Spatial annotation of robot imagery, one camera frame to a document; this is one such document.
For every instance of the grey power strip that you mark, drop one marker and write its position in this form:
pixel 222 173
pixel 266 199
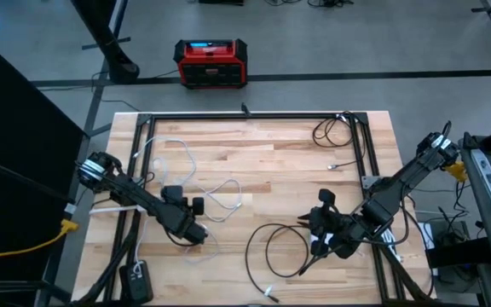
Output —
pixel 488 179

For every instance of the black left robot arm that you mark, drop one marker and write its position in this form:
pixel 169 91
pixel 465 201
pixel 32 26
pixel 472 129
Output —
pixel 143 200

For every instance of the black power bank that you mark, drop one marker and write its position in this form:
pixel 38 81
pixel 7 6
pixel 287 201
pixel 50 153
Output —
pixel 136 287

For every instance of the black aluminium table frame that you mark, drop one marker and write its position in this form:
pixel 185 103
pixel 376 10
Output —
pixel 250 115

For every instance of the white floor power strip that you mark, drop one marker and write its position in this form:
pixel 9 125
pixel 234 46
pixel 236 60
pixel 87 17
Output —
pixel 427 236

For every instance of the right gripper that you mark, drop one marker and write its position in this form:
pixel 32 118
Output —
pixel 341 232

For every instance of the large black panel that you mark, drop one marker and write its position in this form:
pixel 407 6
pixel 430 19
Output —
pixel 15 149

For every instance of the black box on floor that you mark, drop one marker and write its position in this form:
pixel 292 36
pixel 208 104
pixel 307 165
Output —
pixel 220 2

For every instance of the small black frame clamp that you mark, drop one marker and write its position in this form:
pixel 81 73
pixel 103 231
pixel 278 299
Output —
pixel 245 110

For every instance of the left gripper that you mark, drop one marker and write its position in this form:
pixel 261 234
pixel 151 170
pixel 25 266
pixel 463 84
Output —
pixel 185 211

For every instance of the yellow plug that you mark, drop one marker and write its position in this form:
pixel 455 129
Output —
pixel 458 172

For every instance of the red portable power station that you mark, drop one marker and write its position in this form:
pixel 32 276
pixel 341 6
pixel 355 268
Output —
pixel 210 64

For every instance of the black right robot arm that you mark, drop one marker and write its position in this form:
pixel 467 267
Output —
pixel 403 179

